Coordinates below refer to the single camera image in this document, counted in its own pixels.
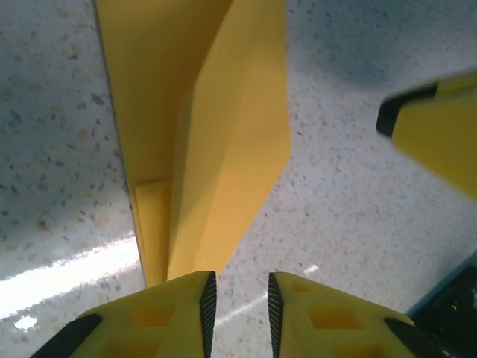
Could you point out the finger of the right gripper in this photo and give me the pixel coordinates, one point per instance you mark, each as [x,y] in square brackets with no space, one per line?
[443,130]

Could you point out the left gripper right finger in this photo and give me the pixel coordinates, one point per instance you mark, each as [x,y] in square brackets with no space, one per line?
[335,328]

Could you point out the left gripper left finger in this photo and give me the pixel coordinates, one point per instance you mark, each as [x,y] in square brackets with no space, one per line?
[149,324]

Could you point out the blue printed side panel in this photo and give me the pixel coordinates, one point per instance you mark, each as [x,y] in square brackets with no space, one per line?
[458,324]

